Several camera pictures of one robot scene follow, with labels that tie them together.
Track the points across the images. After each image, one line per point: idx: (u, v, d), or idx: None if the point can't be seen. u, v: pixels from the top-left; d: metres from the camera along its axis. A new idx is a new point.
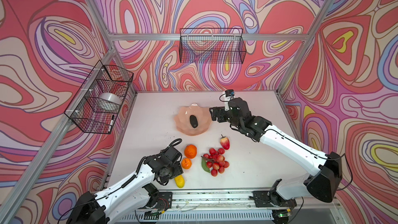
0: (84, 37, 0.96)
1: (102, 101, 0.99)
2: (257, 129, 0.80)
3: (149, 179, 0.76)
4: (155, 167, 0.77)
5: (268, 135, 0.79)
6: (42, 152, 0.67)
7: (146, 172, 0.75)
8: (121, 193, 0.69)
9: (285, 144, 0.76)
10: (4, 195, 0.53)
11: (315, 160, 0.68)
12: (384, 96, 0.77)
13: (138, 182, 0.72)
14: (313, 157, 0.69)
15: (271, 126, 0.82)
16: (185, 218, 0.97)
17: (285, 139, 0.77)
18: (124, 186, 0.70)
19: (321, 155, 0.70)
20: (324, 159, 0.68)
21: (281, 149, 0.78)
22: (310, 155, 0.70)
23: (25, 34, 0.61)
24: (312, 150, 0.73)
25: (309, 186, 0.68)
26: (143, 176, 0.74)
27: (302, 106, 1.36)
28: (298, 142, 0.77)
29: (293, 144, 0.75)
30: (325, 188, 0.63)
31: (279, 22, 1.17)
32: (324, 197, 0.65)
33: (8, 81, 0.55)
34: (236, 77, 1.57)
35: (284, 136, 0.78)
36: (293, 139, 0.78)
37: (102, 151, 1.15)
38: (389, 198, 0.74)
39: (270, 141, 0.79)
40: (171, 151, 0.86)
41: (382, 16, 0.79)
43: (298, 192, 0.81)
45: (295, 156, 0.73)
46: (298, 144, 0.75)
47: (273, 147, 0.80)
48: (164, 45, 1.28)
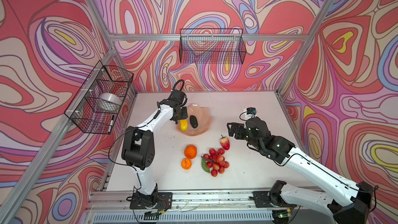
0: (84, 37, 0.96)
1: (102, 101, 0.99)
2: (281, 153, 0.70)
3: (169, 115, 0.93)
4: (171, 103, 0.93)
5: (293, 161, 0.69)
6: (42, 151, 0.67)
7: (166, 108, 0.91)
8: (156, 121, 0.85)
9: (314, 172, 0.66)
10: (4, 195, 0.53)
11: (347, 191, 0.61)
12: (384, 96, 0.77)
13: (165, 115, 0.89)
14: (344, 187, 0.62)
15: (296, 150, 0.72)
16: (185, 218, 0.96)
17: (312, 166, 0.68)
18: (156, 117, 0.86)
19: (352, 185, 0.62)
20: (355, 190, 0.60)
21: (306, 174, 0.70)
22: (341, 185, 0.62)
23: (25, 34, 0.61)
24: (341, 178, 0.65)
25: (336, 215, 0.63)
26: (167, 110, 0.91)
27: (302, 107, 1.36)
28: (326, 168, 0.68)
29: (321, 171, 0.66)
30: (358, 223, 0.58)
31: (279, 22, 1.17)
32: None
33: (8, 81, 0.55)
34: (236, 77, 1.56)
35: (310, 162, 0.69)
36: (320, 165, 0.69)
37: (102, 152, 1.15)
38: (390, 199, 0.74)
39: (295, 167, 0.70)
40: (176, 93, 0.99)
41: (382, 16, 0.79)
43: (310, 204, 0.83)
45: (323, 184, 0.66)
46: (326, 171, 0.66)
47: (298, 171, 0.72)
48: (164, 45, 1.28)
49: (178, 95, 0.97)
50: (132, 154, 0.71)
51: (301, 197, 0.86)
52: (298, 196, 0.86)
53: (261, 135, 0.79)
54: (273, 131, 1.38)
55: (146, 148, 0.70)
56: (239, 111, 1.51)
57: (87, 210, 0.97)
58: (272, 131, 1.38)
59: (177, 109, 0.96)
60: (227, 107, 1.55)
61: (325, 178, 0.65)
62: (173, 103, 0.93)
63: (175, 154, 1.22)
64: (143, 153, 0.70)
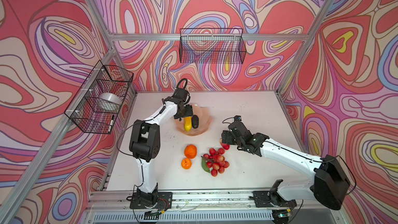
0: (84, 37, 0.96)
1: (102, 101, 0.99)
2: (256, 144, 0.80)
3: (172, 112, 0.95)
4: (175, 101, 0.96)
5: (266, 149, 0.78)
6: (42, 151, 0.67)
7: (171, 104, 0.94)
8: (161, 117, 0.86)
9: (283, 155, 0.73)
10: (4, 195, 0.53)
11: (311, 164, 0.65)
12: (384, 96, 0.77)
13: (169, 111, 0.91)
14: (308, 162, 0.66)
15: (269, 140, 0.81)
16: (185, 218, 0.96)
17: (281, 150, 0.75)
18: (161, 112, 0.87)
19: (316, 159, 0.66)
20: (319, 163, 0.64)
21: (281, 159, 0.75)
22: (306, 160, 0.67)
23: (25, 34, 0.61)
24: (307, 155, 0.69)
25: (314, 193, 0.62)
26: (171, 106, 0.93)
27: (302, 106, 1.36)
28: (296, 150, 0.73)
29: (289, 153, 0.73)
30: (327, 193, 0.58)
31: (279, 22, 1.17)
32: (331, 202, 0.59)
33: (9, 81, 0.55)
34: (236, 77, 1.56)
35: (280, 146, 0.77)
36: (289, 149, 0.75)
37: (102, 151, 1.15)
38: (390, 199, 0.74)
39: (269, 153, 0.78)
40: (181, 90, 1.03)
41: (381, 16, 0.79)
43: (300, 194, 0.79)
45: (293, 164, 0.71)
46: (294, 152, 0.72)
47: (274, 158, 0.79)
48: (164, 45, 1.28)
49: (182, 94, 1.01)
50: (140, 146, 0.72)
51: (291, 189, 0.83)
52: (289, 187, 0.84)
53: (239, 134, 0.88)
54: (273, 131, 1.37)
55: (153, 139, 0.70)
56: (239, 111, 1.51)
57: (87, 210, 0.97)
58: (272, 131, 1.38)
59: (181, 107, 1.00)
60: (227, 107, 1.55)
61: (292, 157, 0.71)
62: (178, 102, 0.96)
63: (175, 154, 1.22)
64: (150, 144, 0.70)
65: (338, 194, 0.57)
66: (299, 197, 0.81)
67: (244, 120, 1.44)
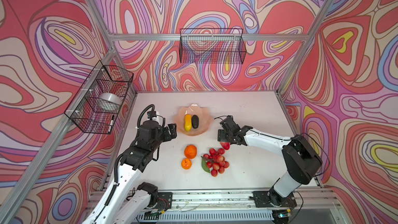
0: (84, 37, 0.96)
1: (102, 101, 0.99)
2: (241, 133, 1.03)
3: (137, 174, 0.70)
4: (136, 161, 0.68)
5: (248, 136, 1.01)
6: (42, 152, 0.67)
7: (127, 173, 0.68)
8: (109, 211, 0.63)
9: (260, 138, 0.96)
10: (4, 195, 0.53)
11: (281, 143, 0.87)
12: (385, 96, 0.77)
13: (124, 188, 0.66)
14: (279, 141, 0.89)
15: (252, 129, 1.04)
16: (185, 218, 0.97)
17: (260, 135, 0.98)
18: (108, 203, 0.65)
19: (285, 138, 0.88)
20: (287, 140, 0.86)
21: (260, 143, 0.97)
22: (278, 141, 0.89)
23: (25, 34, 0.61)
24: (279, 137, 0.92)
25: (288, 170, 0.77)
26: (126, 180, 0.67)
27: (302, 106, 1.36)
28: (271, 134, 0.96)
29: (266, 137, 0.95)
30: (295, 167, 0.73)
31: (279, 22, 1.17)
32: (301, 177, 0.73)
33: (8, 81, 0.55)
34: (236, 77, 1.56)
35: (259, 133, 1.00)
36: (266, 134, 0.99)
37: (102, 151, 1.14)
38: (390, 199, 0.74)
39: (251, 139, 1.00)
40: (144, 133, 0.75)
41: (382, 17, 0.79)
43: (289, 183, 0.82)
45: (268, 145, 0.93)
46: (269, 135, 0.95)
47: (255, 144, 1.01)
48: (164, 45, 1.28)
49: (145, 138, 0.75)
50: None
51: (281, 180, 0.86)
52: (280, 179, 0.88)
53: (228, 127, 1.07)
54: (273, 131, 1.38)
55: None
56: (239, 111, 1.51)
57: (87, 210, 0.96)
58: (272, 131, 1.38)
59: (147, 162, 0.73)
60: (227, 107, 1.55)
61: (268, 140, 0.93)
62: (140, 158, 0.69)
63: (175, 154, 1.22)
64: None
65: (304, 168, 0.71)
66: (292, 187, 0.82)
67: (244, 120, 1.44)
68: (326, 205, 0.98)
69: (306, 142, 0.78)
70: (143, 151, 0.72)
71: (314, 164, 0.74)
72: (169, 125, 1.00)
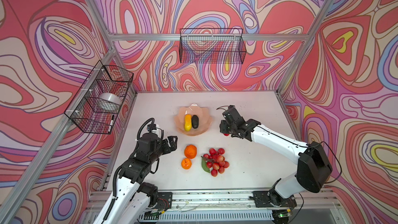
0: (84, 37, 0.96)
1: (102, 101, 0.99)
2: (248, 128, 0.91)
3: (134, 186, 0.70)
4: (134, 174, 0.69)
5: (256, 133, 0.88)
6: (43, 151, 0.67)
7: (125, 187, 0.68)
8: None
9: (271, 139, 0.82)
10: (4, 195, 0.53)
11: (296, 149, 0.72)
12: (385, 96, 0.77)
13: (122, 201, 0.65)
14: (294, 147, 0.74)
15: (260, 126, 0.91)
16: (185, 218, 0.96)
17: (271, 135, 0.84)
18: (107, 217, 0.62)
19: (302, 144, 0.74)
20: (304, 148, 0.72)
21: (270, 144, 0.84)
22: (292, 145, 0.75)
23: (25, 34, 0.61)
24: (294, 141, 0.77)
25: (297, 177, 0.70)
26: (125, 193, 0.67)
27: (302, 106, 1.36)
28: (285, 136, 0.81)
29: (278, 138, 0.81)
30: (308, 176, 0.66)
31: (279, 22, 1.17)
32: (312, 186, 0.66)
33: (8, 80, 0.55)
34: (236, 77, 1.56)
35: (270, 132, 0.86)
36: (279, 135, 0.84)
37: (102, 151, 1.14)
38: (390, 199, 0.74)
39: (259, 137, 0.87)
40: (143, 145, 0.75)
41: (382, 17, 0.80)
43: (293, 187, 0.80)
45: (281, 149, 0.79)
46: (283, 138, 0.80)
47: (265, 144, 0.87)
48: (164, 45, 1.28)
49: (145, 150, 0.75)
50: None
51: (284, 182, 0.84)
52: (282, 181, 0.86)
53: (232, 119, 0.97)
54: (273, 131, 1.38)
55: None
56: (238, 111, 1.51)
57: (87, 210, 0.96)
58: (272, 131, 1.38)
59: (144, 174, 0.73)
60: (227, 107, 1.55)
61: (281, 142, 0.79)
62: (139, 171, 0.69)
63: (175, 154, 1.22)
64: None
65: (317, 178, 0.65)
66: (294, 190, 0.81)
67: None
68: (326, 205, 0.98)
69: (323, 150, 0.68)
70: (142, 164, 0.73)
71: (326, 173, 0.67)
72: (169, 137, 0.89)
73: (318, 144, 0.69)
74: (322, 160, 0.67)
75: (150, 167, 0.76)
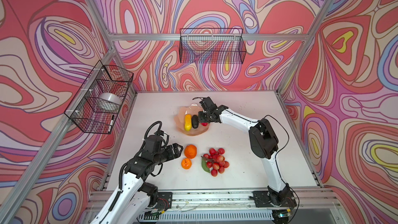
0: (84, 37, 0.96)
1: (102, 101, 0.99)
2: (217, 112, 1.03)
3: (139, 183, 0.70)
4: (139, 171, 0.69)
5: (223, 115, 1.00)
6: (43, 151, 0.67)
7: (131, 181, 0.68)
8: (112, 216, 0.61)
9: (233, 118, 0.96)
10: (4, 195, 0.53)
11: (249, 124, 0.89)
12: (385, 96, 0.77)
13: (127, 195, 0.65)
14: (247, 122, 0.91)
15: (227, 109, 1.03)
16: (185, 218, 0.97)
17: (233, 114, 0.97)
18: (112, 209, 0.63)
19: (253, 120, 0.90)
20: (255, 122, 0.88)
21: (233, 123, 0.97)
22: (246, 122, 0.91)
23: (25, 34, 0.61)
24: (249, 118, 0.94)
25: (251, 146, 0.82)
26: (130, 187, 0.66)
27: (302, 106, 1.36)
28: (243, 115, 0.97)
29: (238, 116, 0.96)
30: (257, 144, 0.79)
31: (279, 22, 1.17)
32: (260, 152, 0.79)
33: (8, 80, 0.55)
34: (236, 77, 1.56)
35: (233, 113, 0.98)
36: (239, 114, 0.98)
37: (102, 151, 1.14)
38: (390, 199, 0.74)
39: (226, 118, 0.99)
40: (149, 144, 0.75)
41: (382, 16, 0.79)
43: (272, 172, 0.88)
45: (239, 125, 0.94)
46: (241, 116, 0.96)
47: (229, 123, 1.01)
48: (164, 45, 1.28)
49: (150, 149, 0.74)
50: None
51: (268, 173, 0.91)
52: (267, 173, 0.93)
53: (207, 106, 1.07)
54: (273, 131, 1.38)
55: None
56: (238, 111, 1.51)
57: (87, 210, 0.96)
58: None
59: (148, 172, 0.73)
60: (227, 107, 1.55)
61: (239, 120, 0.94)
62: (143, 168, 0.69)
63: None
64: None
65: (264, 145, 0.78)
66: (275, 177, 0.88)
67: None
68: (326, 205, 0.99)
69: (270, 125, 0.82)
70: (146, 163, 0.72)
71: (271, 142, 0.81)
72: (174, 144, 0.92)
73: (267, 121, 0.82)
74: (269, 132, 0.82)
75: (153, 166, 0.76)
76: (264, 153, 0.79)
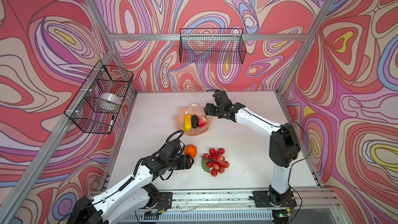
0: (84, 37, 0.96)
1: (102, 101, 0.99)
2: (233, 110, 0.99)
3: (148, 179, 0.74)
4: (153, 168, 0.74)
5: (239, 115, 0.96)
6: (42, 151, 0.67)
7: (144, 173, 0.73)
8: (119, 196, 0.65)
9: (252, 120, 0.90)
10: (4, 195, 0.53)
11: (270, 128, 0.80)
12: (384, 96, 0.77)
13: (137, 184, 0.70)
14: (269, 126, 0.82)
15: (244, 108, 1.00)
16: (185, 218, 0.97)
17: (252, 115, 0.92)
18: (121, 189, 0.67)
19: (276, 124, 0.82)
20: (278, 127, 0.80)
21: (250, 124, 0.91)
22: (267, 125, 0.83)
23: (25, 34, 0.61)
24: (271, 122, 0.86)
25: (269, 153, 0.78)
26: (141, 178, 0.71)
27: (302, 106, 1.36)
28: (264, 117, 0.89)
29: (257, 118, 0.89)
30: (279, 152, 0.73)
31: (279, 22, 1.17)
32: (280, 160, 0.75)
33: (8, 80, 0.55)
34: (236, 77, 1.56)
35: (251, 114, 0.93)
36: (259, 116, 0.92)
37: (102, 151, 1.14)
38: (390, 199, 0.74)
39: (242, 118, 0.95)
40: (168, 148, 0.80)
41: (382, 16, 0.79)
43: (281, 176, 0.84)
45: (257, 127, 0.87)
46: (261, 118, 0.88)
47: (246, 124, 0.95)
48: (164, 45, 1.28)
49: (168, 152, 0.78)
50: None
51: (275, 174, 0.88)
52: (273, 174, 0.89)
53: (221, 101, 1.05)
54: None
55: None
56: None
57: None
58: None
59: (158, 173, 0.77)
60: None
61: (258, 122, 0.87)
62: (156, 167, 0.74)
63: None
64: None
65: (285, 153, 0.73)
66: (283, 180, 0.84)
67: None
68: (326, 205, 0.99)
69: (294, 132, 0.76)
70: (161, 164, 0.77)
71: (293, 150, 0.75)
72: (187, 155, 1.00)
73: (290, 126, 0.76)
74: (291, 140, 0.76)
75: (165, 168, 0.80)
76: (284, 162, 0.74)
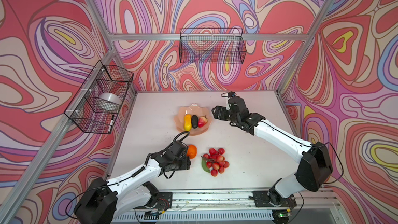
0: (84, 37, 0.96)
1: (102, 101, 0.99)
2: (252, 123, 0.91)
3: (156, 172, 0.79)
4: (161, 163, 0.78)
5: (260, 128, 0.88)
6: (43, 151, 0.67)
7: (154, 165, 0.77)
8: (132, 182, 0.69)
9: (275, 135, 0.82)
10: (4, 194, 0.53)
11: (300, 148, 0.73)
12: (384, 96, 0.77)
13: (146, 174, 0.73)
14: (298, 145, 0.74)
15: (265, 121, 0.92)
16: (185, 218, 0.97)
17: (274, 130, 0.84)
18: (134, 176, 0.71)
19: (306, 143, 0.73)
20: (308, 147, 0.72)
21: (272, 139, 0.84)
22: (296, 144, 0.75)
23: (25, 34, 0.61)
24: (298, 140, 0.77)
25: (297, 174, 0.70)
26: (151, 169, 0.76)
27: (302, 106, 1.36)
28: (289, 134, 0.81)
29: (281, 134, 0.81)
30: (309, 177, 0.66)
31: (280, 22, 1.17)
32: (311, 185, 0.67)
33: (8, 81, 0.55)
34: (236, 77, 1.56)
35: (274, 128, 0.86)
36: (283, 131, 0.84)
37: (102, 151, 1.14)
38: (390, 199, 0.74)
39: (263, 132, 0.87)
40: (175, 146, 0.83)
41: (382, 16, 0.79)
43: (293, 186, 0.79)
45: (282, 144, 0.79)
46: (287, 135, 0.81)
47: (267, 139, 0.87)
48: (164, 45, 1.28)
49: (175, 150, 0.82)
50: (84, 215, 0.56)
51: (284, 181, 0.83)
52: (282, 180, 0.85)
53: (238, 109, 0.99)
54: None
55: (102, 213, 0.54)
56: None
57: None
58: None
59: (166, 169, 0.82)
60: None
61: (284, 139, 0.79)
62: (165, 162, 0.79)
63: None
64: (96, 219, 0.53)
65: (318, 177, 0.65)
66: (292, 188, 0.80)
67: None
68: (326, 205, 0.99)
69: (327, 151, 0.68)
70: (169, 160, 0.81)
71: (325, 172, 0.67)
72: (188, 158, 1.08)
73: (323, 145, 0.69)
74: (324, 160, 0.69)
75: (171, 165, 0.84)
76: (317, 186, 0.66)
